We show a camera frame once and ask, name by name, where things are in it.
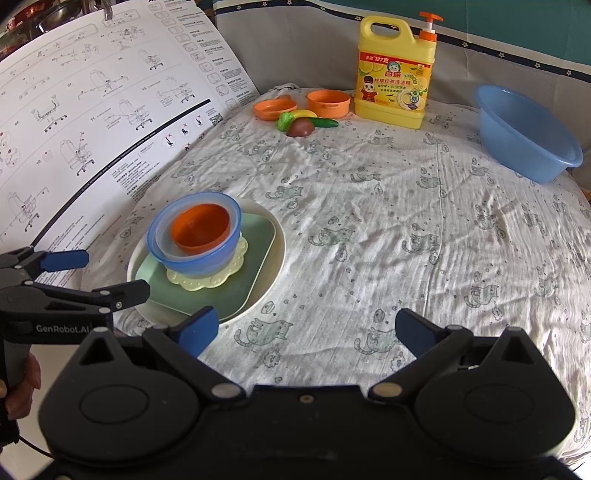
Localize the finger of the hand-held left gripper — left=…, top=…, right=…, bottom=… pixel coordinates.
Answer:
left=0, top=247, right=90, bottom=283
left=28, top=279, right=151, bottom=319

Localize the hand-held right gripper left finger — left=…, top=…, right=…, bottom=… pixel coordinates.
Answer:
left=76, top=305, right=247, bottom=403

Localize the blue transparent bowl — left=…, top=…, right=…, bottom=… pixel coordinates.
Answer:
left=147, top=191, right=243, bottom=278

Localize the white instruction sheet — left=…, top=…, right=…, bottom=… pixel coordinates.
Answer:
left=0, top=0, right=262, bottom=287

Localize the white round plate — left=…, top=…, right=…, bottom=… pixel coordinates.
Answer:
left=126, top=198, right=287, bottom=329

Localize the small dark orange bowl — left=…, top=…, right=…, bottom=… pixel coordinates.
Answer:
left=170, top=203, right=231, bottom=254

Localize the clear plastic bowl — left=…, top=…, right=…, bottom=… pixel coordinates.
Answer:
left=154, top=202, right=241, bottom=260

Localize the green square plate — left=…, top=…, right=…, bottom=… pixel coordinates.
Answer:
left=135, top=211, right=276, bottom=323

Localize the white cat print cloth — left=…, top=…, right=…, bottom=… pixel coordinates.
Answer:
left=83, top=83, right=591, bottom=472

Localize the light orange toy pan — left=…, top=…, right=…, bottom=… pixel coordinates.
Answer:
left=253, top=95, right=296, bottom=121

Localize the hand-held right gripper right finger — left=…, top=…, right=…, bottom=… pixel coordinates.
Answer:
left=367, top=308, right=548, bottom=402

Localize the yellow scalloped plate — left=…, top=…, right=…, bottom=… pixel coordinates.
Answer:
left=166, top=235, right=249, bottom=291

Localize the person's left hand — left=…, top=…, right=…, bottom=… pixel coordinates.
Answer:
left=0, top=353, right=42, bottom=422

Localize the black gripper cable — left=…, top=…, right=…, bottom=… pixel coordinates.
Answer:
left=14, top=436, right=54, bottom=460

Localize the dark cluttered shelf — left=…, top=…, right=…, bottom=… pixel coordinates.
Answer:
left=0, top=0, right=109, bottom=44

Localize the light orange toy pot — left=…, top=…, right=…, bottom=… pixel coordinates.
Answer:
left=306, top=90, right=352, bottom=120

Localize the brown toy vegetable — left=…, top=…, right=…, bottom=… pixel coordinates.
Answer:
left=286, top=118, right=315, bottom=138

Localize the yellow detergent pump bottle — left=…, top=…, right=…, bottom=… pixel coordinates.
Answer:
left=355, top=11, right=445, bottom=130

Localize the large blue plastic basin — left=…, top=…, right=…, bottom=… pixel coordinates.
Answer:
left=475, top=84, right=584, bottom=184

